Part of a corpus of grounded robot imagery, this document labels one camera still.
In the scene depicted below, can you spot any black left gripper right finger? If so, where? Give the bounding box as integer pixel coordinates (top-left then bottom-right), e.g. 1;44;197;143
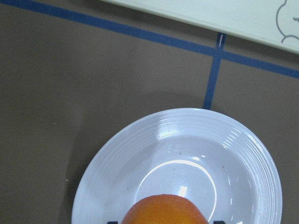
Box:
214;220;226;224

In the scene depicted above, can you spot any cream bear print tray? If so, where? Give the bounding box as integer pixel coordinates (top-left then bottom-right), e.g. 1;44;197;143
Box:
109;0;299;54

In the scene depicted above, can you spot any orange mandarin fruit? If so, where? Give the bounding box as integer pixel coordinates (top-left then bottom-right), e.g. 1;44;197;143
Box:
122;194;208;224

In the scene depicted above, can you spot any white round plate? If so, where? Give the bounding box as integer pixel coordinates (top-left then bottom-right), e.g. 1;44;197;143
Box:
71;108;283;224

